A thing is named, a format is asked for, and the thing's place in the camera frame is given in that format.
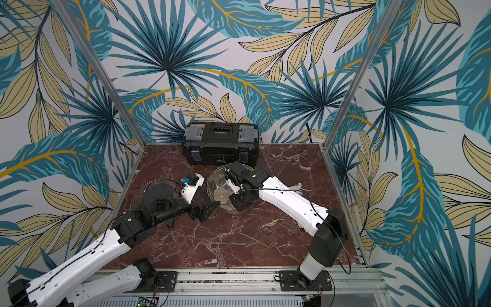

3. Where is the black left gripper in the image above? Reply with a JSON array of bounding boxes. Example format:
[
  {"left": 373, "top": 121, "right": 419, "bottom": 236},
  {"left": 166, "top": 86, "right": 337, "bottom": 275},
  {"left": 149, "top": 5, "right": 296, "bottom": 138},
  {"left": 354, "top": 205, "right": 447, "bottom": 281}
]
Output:
[{"left": 155, "top": 194, "right": 221, "bottom": 226}]

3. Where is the beige plastic ladle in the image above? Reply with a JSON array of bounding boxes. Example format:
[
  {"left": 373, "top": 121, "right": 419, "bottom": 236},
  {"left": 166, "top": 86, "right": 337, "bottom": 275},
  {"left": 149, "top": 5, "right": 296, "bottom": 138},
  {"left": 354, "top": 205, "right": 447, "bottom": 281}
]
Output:
[{"left": 213, "top": 187, "right": 231, "bottom": 205}]

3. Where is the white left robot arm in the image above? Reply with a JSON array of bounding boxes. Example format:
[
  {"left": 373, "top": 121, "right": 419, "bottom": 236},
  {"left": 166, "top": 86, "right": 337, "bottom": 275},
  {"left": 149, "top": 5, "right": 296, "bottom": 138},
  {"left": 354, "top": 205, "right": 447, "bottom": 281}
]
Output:
[{"left": 8, "top": 182, "right": 220, "bottom": 306}]

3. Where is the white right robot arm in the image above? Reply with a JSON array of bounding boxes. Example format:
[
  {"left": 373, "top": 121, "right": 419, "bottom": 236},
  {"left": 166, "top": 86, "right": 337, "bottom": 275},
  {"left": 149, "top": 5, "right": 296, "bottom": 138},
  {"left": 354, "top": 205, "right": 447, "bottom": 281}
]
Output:
[{"left": 225, "top": 161, "right": 349, "bottom": 290}]

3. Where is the stainless steel pot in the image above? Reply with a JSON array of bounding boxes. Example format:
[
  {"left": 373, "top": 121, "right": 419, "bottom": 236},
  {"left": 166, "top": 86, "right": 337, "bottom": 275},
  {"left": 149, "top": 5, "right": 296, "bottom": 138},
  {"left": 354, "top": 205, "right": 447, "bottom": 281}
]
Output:
[{"left": 207, "top": 165, "right": 254, "bottom": 215}]

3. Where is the white plastic faucet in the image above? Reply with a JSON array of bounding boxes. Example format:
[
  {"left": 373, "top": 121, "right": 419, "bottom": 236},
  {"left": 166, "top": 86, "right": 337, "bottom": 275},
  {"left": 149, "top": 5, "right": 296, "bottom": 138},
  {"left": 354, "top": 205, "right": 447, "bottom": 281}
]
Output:
[{"left": 289, "top": 182, "right": 303, "bottom": 193}]

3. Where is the black plastic toolbox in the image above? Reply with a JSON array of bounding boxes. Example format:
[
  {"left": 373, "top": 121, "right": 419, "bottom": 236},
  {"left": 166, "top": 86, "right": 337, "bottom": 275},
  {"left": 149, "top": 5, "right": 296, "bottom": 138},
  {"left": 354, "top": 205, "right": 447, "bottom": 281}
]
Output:
[{"left": 182, "top": 122, "right": 260, "bottom": 167}]

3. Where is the glass pot lid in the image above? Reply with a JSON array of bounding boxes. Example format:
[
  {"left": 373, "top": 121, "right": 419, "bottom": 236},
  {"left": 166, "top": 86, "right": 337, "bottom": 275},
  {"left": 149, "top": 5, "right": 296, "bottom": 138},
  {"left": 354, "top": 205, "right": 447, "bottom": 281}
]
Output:
[{"left": 130, "top": 179, "right": 180, "bottom": 216}]

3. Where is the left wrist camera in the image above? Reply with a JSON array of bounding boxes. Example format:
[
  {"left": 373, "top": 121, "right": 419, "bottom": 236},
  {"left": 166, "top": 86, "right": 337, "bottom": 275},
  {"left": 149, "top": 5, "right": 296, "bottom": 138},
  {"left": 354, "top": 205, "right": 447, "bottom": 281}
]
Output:
[{"left": 180, "top": 173, "right": 205, "bottom": 204}]

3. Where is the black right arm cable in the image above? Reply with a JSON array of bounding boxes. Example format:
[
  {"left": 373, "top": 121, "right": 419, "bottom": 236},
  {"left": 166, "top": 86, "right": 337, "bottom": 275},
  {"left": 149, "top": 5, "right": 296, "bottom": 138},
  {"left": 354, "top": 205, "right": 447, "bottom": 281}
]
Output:
[{"left": 237, "top": 186, "right": 354, "bottom": 276}]

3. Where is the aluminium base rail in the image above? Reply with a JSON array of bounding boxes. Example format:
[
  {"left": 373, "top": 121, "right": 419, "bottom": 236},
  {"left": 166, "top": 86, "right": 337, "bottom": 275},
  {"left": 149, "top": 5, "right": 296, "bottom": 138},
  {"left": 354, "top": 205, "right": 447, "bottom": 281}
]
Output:
[{"left": 87, "top": 266, "right": 392, "bottom": 307}]

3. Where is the aluminium left corner post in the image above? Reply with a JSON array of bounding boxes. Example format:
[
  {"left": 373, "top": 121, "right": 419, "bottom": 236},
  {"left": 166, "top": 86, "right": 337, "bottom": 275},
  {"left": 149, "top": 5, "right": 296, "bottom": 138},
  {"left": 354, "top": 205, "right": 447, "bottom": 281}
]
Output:
[{"left": 51, "top": 0, "right": 147, "bottom": 148}]

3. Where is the aluminium corner post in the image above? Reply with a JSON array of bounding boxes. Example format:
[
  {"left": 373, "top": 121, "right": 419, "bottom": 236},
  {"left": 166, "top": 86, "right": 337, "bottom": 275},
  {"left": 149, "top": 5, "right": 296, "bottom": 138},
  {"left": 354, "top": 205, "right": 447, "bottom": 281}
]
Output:
[
  {"left": 51, "top": 0, "right": 147, "bottom": 148},
  {"left": 323, "top": 0, "right": 401, "bottom": 152}
]

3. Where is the aluminium right corner post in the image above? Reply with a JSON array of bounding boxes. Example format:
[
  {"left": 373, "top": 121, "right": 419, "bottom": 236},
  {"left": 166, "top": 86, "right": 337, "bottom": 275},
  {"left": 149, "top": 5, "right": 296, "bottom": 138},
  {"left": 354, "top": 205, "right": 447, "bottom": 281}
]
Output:
[{"left": 323, "top": 0, "right": 401, "bottom": 152}]

